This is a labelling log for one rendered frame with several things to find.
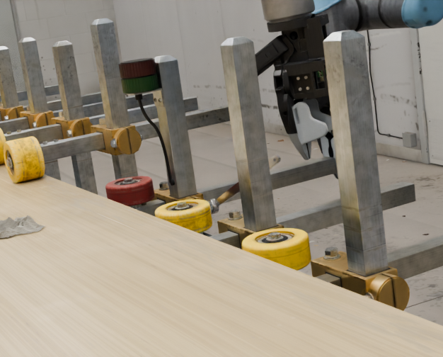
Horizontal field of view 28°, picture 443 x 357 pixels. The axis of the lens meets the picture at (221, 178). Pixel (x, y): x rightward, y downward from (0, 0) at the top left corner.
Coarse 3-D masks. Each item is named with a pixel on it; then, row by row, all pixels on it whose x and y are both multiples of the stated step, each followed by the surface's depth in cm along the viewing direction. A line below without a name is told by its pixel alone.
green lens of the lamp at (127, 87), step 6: (144, 78) 142; (150, 78) 142; (156, 78) 144; (126, 84) 143; (132, 84) 142; (138, 84) 142; (144, 84) 142; (150, 84) 142; (156, 84) 144; (126, 90) 143; (132, 90) 142; (138, 90) 142; (144, 90) 142; (150, 90) 143
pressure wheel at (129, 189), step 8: (136, 176) 153; (144, 176) 152; (112, 184) 150; (120, 184) 150; (128, 184) 148; (136, 184) 147; (144, 184) 148; (152, 184) 150; (112, 192) 148; (120, 192) 147; (128, 192) 147; (136, 192) 147; (144, 192) 148; (152, 192) 150; (120, 200) 147; (128, 200) 147; (136, 200) 147; (144, 200) 148; (136, 208) 150
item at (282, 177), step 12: (288, 168) 165; (300, 168) 165; (312, 168) 166; (324, 168) 168; (276, 180) 163; (288, 180) 164; (300, 180) 165; (204, 192) 156; (216, 192) 157; (144, 204) 152; (156, 204) 152
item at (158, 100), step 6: (132, 60) 145; (138, 60) 143; (144, 60) 142; (126, 78) 143; (132, 78) 142; (138, 78) 142; (156, 90) 145; (138, 96) 144; (156, 96) 147; (162, 96) 145; (156, 102) 147; (162, 102) 145; (144, 114) 146; (150, 120) 146; (156, 126) 147; (162, 138) 147; (162, 144) 148; (168, 162) 148; (168, 168) 148; (168, 174) 149
